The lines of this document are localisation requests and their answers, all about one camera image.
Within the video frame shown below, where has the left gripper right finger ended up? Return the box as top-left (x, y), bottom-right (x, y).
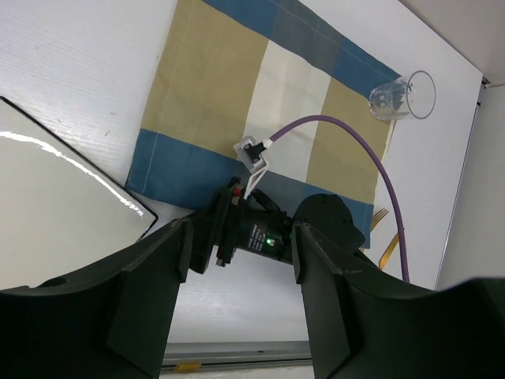
top-left (293, 224), bottom-right (504, 378)

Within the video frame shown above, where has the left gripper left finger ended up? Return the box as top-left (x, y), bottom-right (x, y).
top-left (1, 219), bottom-right (193, 378)

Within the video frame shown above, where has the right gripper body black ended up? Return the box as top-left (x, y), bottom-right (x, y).
top-left (189, 136), bottom-right (293, 274)

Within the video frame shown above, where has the square white plate dark rim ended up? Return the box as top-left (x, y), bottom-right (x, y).
top-left (1, 99), bottom-right (157, 289)

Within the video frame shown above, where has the blue beige white cloth placemat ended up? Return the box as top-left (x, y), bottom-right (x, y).
top-left (124, 0), bottom-right (403, 250)

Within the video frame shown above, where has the clear plastic cup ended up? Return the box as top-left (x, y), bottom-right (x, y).
top-left (368, 70), bottom-right (436, 121)

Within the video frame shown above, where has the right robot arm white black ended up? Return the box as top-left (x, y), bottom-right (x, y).
top-left (189, 137), bottom-right (367, 274)

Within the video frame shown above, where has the gold knife green handle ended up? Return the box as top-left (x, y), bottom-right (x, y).
top-left (379, 233), bottom-right (399, 270)

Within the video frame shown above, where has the front aluminium rail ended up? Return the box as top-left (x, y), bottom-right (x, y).
top-left (163, 341), bottom-right (311, 367)

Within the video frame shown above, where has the aluminium rail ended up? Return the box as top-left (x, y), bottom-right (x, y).
top-left (163, 341), bottom-right (311, 367)
top-left (477, 77), bottom-right (490, 107)

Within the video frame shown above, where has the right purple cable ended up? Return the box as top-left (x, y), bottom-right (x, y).
top-left (266, 114), bottom-right (411, 284)

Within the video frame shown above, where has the gold fork green handle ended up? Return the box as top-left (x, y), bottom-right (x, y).
top-left (370, 208), bottom-right (389, 231)

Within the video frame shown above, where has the right side aluminium rail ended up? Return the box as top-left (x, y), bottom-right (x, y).
top-left (477, 77), bottom-right (490, 107)

